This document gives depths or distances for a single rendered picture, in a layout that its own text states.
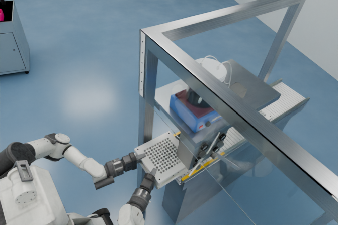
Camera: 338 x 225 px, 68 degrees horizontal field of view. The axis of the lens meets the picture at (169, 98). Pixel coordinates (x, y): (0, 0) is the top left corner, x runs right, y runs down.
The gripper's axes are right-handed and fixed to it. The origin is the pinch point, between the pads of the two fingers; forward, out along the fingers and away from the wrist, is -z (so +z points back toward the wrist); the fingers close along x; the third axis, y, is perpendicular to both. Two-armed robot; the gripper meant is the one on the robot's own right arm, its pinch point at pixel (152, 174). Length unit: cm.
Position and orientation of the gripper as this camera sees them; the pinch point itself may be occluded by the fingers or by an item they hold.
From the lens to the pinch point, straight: 135.9
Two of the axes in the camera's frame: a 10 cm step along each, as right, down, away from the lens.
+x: -0.8, 7.1, 7.0
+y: 9.2, 3.2, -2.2
